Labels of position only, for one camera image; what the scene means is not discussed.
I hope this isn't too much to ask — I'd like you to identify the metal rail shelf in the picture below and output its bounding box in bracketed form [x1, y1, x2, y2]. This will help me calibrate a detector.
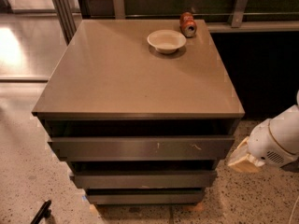
[206, 21, 299, 33]

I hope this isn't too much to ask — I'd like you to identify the grey metal bracket left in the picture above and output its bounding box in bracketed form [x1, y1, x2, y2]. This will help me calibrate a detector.
[113, 0, 125, 20]

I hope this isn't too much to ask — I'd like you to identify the white cable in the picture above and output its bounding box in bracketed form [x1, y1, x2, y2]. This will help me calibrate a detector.
[288, 196, 299, 224]

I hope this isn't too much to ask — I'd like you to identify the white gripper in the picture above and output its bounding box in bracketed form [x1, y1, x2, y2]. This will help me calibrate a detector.
[227, 119, 299, 173]

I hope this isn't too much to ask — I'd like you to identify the grey metal bracket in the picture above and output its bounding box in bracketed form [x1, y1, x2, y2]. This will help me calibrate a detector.
[113, 0, 125, 20]
[228, 0, 249, 28]

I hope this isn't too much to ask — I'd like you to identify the black object bottom left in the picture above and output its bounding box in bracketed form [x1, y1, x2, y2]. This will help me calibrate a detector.
[30, 200, 51, 224]

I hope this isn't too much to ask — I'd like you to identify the white bowl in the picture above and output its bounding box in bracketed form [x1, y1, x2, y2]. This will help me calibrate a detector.
[147, 30, 187, 54]

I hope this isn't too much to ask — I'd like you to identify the grey drawer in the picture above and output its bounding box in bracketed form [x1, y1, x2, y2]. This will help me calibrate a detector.
[49, 135, 235, 161]
[73, 171, 217, 189]
[87, 190, 204, 205]

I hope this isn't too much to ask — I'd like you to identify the grey top drawer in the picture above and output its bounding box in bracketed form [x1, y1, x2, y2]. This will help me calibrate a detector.
[49, 135, 235, 161]

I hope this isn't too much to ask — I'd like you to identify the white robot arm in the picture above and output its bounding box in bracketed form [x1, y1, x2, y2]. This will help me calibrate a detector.
[227, 92, 299, 173]

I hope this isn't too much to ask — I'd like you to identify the grey metal post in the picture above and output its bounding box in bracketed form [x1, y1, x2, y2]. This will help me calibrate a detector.
[52, 0, 77, 44]

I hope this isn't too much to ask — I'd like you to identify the orange soda can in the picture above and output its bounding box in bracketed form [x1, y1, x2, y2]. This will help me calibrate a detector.
[179, 12, 197, 37]

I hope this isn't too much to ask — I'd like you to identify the grey bottom drawer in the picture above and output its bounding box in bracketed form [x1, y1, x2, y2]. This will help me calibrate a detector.
[87, 190, 204, 205]

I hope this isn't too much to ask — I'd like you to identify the grey metal bracket right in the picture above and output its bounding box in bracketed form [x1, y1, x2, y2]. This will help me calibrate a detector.
[228, 0, 249, 28]

